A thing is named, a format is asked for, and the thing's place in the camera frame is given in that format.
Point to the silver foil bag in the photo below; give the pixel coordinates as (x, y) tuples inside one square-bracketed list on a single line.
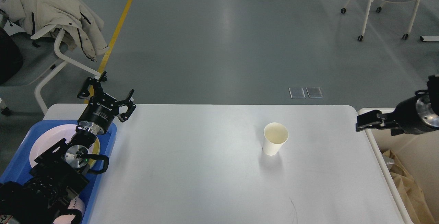
[(388, 161)]

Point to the white paper cup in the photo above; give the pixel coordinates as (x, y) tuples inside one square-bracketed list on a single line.
[(275, 135)]

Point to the yellow plate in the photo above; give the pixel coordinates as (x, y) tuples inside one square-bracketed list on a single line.
[(94, 149)]

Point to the clear floor plate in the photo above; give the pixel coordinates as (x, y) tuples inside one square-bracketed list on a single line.
[(297, 93), (314, 92)]

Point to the white chair left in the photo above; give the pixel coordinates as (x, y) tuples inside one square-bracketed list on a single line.
[(43, 55)]

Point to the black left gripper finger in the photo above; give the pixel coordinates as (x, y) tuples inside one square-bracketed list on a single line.
[(92, 87), (127, 102)]

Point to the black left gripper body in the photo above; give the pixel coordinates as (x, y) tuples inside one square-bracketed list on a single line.
[(99, 114)]

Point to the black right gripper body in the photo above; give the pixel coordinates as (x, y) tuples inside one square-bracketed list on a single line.
[(415, 116)]

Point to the black bag on chair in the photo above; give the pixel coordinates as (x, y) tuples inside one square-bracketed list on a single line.
[(11, 59)]

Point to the beige jacket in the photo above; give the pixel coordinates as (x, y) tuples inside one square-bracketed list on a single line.
[(82, 25)]

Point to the right clear floor plate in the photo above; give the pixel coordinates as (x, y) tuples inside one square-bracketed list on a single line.
[(314, 92)]

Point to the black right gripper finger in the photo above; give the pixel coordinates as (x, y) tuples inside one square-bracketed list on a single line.
[(376, 119)]

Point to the brown paper sheet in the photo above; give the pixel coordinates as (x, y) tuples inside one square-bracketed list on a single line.
[(411, 194)]

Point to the left clear floor plate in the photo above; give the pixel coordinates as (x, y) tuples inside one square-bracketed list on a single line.
[(297, 93)]

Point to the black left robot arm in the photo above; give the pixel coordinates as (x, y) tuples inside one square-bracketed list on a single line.
[(60, 172)]

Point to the white plastic bin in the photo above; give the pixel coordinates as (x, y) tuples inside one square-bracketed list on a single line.
[(419, 154)]

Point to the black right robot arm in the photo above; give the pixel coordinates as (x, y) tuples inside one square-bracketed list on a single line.
[(432, 90)]

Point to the pink plate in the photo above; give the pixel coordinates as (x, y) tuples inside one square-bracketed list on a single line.
[(49, 138)]

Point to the pink ribbed mug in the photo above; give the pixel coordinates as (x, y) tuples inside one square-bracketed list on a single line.
[(78, 209)]

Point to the white bar on floor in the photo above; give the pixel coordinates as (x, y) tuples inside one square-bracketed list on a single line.
[(429, 38)]

